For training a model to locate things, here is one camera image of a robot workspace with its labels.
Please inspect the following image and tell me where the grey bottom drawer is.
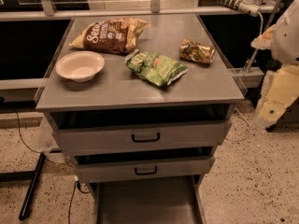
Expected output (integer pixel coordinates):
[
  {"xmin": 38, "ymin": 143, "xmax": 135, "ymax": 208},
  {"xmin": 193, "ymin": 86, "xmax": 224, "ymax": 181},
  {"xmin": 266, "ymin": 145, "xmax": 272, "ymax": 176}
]
[{"xmin": 94, "ymin": 176, "xmax": 207, "ymax": 224}]

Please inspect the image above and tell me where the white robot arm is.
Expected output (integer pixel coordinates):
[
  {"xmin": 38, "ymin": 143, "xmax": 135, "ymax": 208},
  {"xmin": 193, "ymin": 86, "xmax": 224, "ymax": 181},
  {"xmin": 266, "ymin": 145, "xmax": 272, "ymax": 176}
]
[{"xmin": 251, "ymin": 0, "xmax": 299, "ymax": 128}]

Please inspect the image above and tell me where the grey metal back rail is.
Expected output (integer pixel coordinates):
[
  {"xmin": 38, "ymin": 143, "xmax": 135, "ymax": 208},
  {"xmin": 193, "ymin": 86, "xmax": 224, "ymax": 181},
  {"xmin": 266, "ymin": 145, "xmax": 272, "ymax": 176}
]
[{"xmin": 0, "ymin": 4, "xmax": 284, "ymax": 22}]

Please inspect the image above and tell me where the black floor cable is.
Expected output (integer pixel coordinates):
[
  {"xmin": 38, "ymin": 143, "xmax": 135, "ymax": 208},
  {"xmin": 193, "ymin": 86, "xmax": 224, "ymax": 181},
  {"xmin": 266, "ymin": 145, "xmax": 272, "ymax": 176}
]
[{"xmin": 8, "ymin": 107, "xmax": 45, "ymax": 156}]

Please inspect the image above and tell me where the grey middle drawer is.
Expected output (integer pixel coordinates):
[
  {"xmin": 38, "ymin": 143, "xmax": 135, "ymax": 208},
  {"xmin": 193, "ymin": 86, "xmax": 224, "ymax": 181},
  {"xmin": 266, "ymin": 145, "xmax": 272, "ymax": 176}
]
[{"xmin": 75, "ymin": 147, "xmax": 215, "ymax": 183}]

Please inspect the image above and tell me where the grey drawer cabinet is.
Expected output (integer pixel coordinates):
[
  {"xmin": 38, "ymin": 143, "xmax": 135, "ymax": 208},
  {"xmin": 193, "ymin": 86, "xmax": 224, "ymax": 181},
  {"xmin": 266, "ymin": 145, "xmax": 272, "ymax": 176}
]
[{"xmin": 35, "ymin": 13, "xmax": 246, "ymax": 224}]

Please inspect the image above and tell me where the grey drawer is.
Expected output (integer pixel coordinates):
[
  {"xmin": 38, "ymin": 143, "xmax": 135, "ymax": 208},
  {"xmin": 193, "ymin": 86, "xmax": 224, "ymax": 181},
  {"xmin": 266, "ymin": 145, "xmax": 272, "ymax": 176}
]
[
  {"xmin": 52, "ymin": 119, "xmax": 232, "ymax": 156},
  {"xmin": 94, "ymin": 176, "xmax": 207, "ymax": 224},
  {"xmin": 75, "ymin": 147, "xmax": 215, "ymax": 183}
]

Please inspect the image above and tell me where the green jalapeno chip bag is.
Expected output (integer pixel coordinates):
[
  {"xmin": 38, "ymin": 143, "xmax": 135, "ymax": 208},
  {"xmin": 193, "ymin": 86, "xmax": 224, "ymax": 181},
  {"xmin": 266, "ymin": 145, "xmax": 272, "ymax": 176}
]
[{"xmin": 125, "ymin": 49, "xmax": 189, "ymax": 87}]

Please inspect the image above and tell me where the white paper bowl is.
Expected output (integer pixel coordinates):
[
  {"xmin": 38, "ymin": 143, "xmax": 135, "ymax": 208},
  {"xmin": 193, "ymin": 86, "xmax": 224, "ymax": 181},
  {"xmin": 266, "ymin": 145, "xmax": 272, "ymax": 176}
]
[{"xmin": 55, "ymin": 51, "xmax": 105, "ymax": 82}]

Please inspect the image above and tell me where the small gold snack bag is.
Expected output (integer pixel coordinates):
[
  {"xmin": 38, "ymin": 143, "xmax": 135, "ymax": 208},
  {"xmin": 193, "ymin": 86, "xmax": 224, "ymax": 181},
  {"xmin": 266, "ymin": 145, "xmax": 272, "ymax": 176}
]
[{"xmin": 179, "ymin": 38, "xmax": 215, "ymax": 64}]

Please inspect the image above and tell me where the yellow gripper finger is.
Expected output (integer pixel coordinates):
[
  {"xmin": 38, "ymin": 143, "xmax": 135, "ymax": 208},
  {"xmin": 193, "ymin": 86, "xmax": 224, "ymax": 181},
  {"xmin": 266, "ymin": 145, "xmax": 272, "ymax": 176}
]
[
  {"xmin": 251, "ymin": 24, "xmax": 276, "ymax": 50},
  {"xmin": 255, "ymin": 64, "xmax": 299, "ymax": 128}
]

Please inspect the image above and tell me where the white power strip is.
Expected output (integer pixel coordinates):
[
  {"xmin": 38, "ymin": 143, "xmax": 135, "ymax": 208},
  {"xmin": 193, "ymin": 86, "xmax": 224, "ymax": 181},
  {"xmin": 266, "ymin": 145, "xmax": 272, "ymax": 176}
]
[{"xmin": 215, "ymin": 0, "xmax": 260, "ymax": 17}]

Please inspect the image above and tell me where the brown tortilla chip bag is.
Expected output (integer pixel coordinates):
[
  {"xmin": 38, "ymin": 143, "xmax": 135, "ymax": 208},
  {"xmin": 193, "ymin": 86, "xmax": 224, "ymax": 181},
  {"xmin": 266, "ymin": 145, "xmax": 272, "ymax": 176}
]
[{"xmin": 69, "ymin": 17, "xmax": 150, "ymax": 54}]

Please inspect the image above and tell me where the grey top drawer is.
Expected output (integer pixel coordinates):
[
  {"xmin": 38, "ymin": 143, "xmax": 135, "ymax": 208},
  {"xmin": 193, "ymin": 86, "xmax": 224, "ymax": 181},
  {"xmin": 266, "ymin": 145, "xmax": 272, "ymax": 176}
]
[{"xmin": 52, "ymin": 119, "xmax": 232, "ymax": 156}]

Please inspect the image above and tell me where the black floor stand leg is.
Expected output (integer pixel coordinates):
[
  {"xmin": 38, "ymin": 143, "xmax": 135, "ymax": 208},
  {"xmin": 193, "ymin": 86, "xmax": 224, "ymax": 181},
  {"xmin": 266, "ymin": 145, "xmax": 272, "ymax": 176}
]
[{"xmin": 19, "ymin": 153, "xmax": 46, "ymax": 221}]

